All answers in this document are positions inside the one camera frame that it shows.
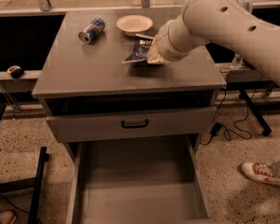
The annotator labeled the blue chip bag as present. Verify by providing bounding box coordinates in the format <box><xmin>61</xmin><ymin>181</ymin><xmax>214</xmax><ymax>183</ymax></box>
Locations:
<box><xmin>123</xmin><ymin>34</ymin><xmax>154</xmax><ymax>63</ymax></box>

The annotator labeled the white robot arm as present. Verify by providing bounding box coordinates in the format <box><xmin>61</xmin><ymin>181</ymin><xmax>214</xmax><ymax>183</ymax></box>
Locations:
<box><xmin>147</xmin><ymin>0</ymin><xmax>280</xmax><ymax>86</ymax></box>

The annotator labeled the grey middle drawer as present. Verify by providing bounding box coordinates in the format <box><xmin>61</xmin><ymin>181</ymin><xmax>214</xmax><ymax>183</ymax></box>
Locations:
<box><xmin>47</xmin><ymin>106</ymin><xmax>217</xmax><ymax>143</ymax></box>

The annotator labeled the grey drawer cabinet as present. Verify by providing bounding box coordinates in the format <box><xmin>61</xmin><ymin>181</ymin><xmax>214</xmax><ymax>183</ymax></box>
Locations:
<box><xmin>33</xmin><ymin>8</ymin><xmax>226</xmax><ymax>157</ymax></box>

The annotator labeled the grey open bottom drawer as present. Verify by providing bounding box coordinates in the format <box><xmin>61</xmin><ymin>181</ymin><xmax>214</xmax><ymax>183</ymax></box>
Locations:
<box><xmin>66</xmin><ymin>135</ymin><xmax>215</xmax><ymax>224</ymax></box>

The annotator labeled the white paper bowl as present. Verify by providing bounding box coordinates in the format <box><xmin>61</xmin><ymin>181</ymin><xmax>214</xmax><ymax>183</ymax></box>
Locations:
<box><xmin>117</xmin><ymin>15</ymin><xmax>153</xmax><ymax>36</ymax></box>

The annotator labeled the blue silver drink can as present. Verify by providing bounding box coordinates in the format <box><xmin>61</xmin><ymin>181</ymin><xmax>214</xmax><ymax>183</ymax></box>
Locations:
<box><xmin>78</xmin><ymin>18</ymin><xmax>105</xmax><ymax>44</ymax></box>

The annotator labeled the clear water bottle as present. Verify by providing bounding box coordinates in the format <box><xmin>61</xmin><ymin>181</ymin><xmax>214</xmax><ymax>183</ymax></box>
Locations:
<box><xmin>231</xmin><ymin>54</ymin><xmax>244</xmax><ymax>69</ymax></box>

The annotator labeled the black yellow tape measure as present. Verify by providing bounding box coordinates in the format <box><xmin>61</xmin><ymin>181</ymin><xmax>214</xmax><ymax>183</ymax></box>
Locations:
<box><xmin>7</xmin><ymin>65</ymin><xmax>24</xmax><ymax>78</ymax></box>

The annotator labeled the white red sneaker right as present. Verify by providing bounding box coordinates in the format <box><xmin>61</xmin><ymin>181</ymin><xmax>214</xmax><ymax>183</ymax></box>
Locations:
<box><xmin>241</xmin><ymin>162</ymin><xmax>280</xmax><ymax>187</ymax></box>

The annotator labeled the white red sneaker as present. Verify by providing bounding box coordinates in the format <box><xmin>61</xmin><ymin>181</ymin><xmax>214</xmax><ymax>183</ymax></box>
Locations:
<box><xmin>0</xmin><ymin>209</ymin><xmax>17</xmax><ymax>224</ymax></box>
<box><xmin>241</xmin><ymin>162</ymin><xmax>280</xmax><ymax>187</ymax></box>

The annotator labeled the black metal stand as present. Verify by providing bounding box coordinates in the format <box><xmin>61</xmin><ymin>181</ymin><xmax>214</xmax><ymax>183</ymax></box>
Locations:
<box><xmin>0</xmin><ymin>147</ymin><xmax>49</xmax><ymax>224</ymax></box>

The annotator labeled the white red sneaker left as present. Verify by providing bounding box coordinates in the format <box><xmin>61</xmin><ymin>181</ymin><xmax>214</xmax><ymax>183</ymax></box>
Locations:
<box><xmin>0</xmin><ymin>209</ymin><xmax>17</xmax><ymax>224</ymax></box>

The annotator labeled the black drawer handle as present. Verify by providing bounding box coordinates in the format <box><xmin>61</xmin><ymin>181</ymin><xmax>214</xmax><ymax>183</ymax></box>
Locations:
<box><xmin>121</xmin><ymin>119</ymin><xmax>148</xmax><ymax>129</ymax></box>

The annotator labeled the black power adapter with cable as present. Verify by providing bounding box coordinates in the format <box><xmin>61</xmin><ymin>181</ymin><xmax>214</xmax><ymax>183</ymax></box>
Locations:
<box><xmin>199</xmin><ymin>75</ymin><xmax>266</xmax><ymax>147</ymax></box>

